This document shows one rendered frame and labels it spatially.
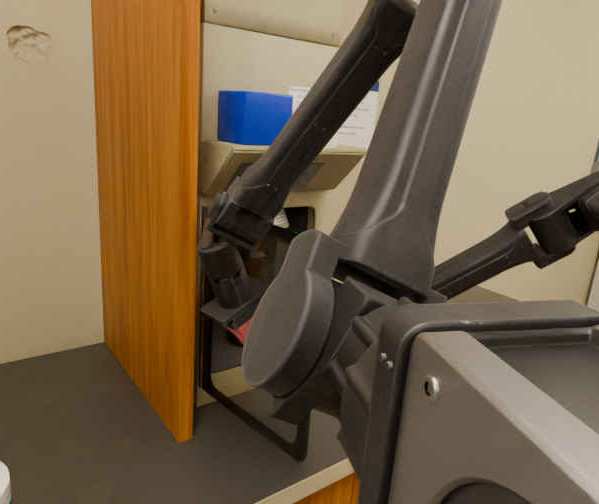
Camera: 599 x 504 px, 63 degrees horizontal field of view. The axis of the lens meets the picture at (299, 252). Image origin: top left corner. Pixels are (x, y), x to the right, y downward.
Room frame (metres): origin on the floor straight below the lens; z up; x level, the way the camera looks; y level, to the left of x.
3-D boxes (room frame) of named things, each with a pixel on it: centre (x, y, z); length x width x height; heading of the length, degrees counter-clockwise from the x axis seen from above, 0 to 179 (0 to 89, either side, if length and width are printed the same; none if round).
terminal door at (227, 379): (0.81, 0.07, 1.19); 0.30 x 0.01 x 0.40; 45
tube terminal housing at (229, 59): (1.12, 0.15, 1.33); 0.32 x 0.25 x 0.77; 128
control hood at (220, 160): (0.98, 0.03, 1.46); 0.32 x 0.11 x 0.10; 128
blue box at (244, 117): (0.93, 0.10, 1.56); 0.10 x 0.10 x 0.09; 38
